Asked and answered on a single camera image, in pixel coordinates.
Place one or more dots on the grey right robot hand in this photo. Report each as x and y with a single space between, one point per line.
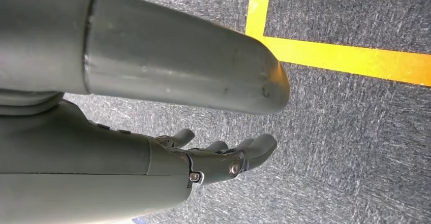
84 182

